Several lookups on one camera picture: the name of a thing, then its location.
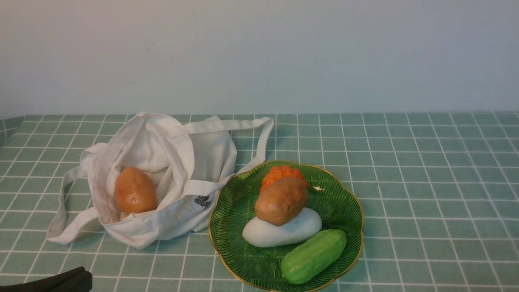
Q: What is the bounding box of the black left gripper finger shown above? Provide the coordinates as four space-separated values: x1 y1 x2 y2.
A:
0 266 93 292

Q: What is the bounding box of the brown potato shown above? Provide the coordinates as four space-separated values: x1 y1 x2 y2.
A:
115 167 158 214
255 177 309 227

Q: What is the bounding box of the white cloth tote bag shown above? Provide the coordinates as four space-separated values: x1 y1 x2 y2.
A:
46 112 274 249

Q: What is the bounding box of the green cucumber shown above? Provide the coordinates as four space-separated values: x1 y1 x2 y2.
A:
280 229 347 285

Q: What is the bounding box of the orange bumpy vegetable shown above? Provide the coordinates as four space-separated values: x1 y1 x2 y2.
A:
260 165 309 192

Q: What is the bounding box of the white radish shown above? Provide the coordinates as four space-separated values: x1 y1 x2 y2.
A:
242 208 322 248

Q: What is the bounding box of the green glass plate gold rim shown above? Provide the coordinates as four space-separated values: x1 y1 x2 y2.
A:
208 161 365 292

